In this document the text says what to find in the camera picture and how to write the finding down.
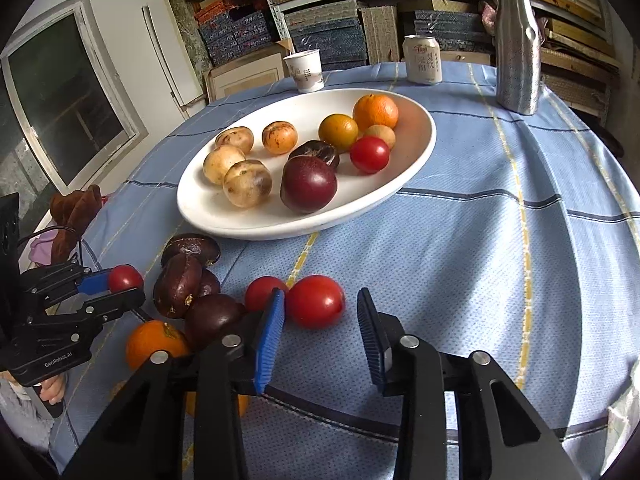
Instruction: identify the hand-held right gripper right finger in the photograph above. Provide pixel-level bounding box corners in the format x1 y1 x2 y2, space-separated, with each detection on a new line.
356 287 583 480

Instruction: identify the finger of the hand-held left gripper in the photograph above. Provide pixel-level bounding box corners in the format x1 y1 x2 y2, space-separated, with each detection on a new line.
74 287 146 329
29 262 114 307

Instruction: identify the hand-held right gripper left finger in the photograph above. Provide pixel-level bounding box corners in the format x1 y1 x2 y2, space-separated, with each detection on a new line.
60 287 286 480

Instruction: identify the red cherry tomato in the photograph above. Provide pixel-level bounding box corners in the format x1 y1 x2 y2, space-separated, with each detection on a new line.
285 275 346 330
349 136 391 174
244 276 290 313
108 265 144 293

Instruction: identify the dark red plum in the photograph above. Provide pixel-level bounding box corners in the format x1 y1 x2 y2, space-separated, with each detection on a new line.
279 155 337 214

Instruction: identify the white oval plate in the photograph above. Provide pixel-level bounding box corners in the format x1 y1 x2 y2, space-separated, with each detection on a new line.
176 88 437 241

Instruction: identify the dark purple passion fruit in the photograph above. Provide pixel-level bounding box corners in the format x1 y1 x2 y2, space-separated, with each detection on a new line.
197 269 222 298
288 140 341 171
161 234 221 267
184 294 247 352
152 253 203 320

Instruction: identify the small yellow-orange citrus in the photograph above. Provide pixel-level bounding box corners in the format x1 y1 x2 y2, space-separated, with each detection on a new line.
318 113 359 152

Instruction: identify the large orange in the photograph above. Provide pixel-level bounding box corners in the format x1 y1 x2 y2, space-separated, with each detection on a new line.
352 94 400 132

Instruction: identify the person's left forearm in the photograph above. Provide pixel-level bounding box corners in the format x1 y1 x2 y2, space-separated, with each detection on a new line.
0 379 55 453

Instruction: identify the person's left hand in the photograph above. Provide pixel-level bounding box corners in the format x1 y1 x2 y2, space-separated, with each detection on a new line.
39 372 69 406

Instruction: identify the small orange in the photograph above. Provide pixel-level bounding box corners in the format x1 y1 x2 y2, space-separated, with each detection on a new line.
185 391 249 418
125 320 191 372

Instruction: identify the pink cloth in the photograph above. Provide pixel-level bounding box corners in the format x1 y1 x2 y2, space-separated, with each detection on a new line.
27 237 56 266

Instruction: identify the brown cloth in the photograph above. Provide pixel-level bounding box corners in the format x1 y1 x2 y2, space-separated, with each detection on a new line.
50 185 108 263

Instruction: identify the orange-brown round fruit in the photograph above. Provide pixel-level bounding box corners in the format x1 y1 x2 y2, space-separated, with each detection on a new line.
261 120 299 156

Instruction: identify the white leaning board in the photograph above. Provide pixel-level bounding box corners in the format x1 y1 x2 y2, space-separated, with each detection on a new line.
141 5 206 109

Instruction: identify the light wooden crate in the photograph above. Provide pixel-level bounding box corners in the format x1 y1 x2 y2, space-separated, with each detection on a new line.
205 40 296 103

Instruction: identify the green marbled panel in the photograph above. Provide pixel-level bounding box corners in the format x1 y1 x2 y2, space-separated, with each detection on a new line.
167 0 211 86

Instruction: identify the white paper cup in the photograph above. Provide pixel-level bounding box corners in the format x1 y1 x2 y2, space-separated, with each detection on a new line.
282 51 325 93

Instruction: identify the white drink can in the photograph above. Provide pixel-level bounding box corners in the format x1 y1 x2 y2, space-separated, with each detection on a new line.
402 35 443 86

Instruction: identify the pile of patterned gift boxes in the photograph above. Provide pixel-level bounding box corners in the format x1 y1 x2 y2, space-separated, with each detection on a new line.
172 0 273 68

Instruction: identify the silver metal bottle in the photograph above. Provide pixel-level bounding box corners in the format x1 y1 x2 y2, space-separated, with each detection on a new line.
494 0 542 116

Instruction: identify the pink plastic bag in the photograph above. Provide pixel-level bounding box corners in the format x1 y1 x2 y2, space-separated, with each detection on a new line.
480 0 547 48

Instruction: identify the window with grey frame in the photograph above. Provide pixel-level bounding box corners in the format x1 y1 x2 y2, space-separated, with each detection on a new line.
0 0 148 211

